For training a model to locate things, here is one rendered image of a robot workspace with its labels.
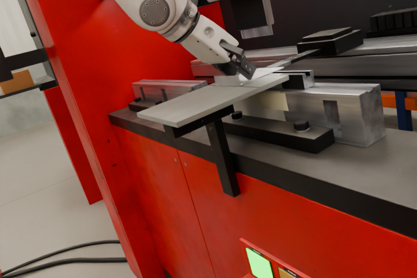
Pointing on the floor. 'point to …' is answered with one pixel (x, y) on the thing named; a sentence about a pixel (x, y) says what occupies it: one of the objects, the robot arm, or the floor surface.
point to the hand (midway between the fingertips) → (238, 69)
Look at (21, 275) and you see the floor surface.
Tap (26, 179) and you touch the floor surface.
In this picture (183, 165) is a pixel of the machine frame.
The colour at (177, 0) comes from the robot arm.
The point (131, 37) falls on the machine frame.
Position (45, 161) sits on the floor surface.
